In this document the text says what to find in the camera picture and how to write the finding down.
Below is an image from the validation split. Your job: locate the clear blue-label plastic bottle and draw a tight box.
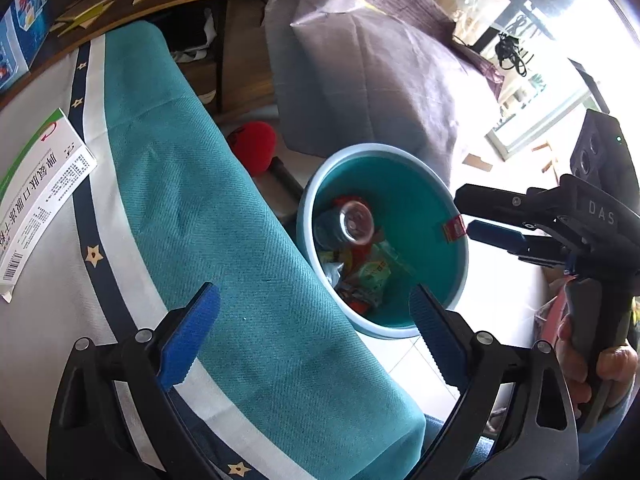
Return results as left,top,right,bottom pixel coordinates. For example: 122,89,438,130
312,200,374,250

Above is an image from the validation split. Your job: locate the orange corgi egg toy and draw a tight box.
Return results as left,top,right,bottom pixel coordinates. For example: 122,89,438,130
335,243,392,316

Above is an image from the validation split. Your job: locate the light blue trash bin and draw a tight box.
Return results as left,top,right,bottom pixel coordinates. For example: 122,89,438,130
294,143,469,340

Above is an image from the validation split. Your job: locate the person's right hand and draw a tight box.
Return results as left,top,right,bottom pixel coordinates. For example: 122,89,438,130
554,318,639,418

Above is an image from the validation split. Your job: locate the teal patterned tablecloth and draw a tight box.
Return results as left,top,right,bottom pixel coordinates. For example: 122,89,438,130
1,22,425,479

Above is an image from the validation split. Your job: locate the green white medicine box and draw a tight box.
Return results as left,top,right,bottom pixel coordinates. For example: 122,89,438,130
0,108,96,302

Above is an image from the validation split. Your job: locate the red ball toy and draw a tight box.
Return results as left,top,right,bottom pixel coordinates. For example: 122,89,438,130
227,122,278,177

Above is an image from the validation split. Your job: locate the blue toy brick box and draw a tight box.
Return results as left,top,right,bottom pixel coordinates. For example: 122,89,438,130
1,0,52,92

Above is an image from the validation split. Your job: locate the black cable bundle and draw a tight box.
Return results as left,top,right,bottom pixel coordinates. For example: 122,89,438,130
494,32,528,79

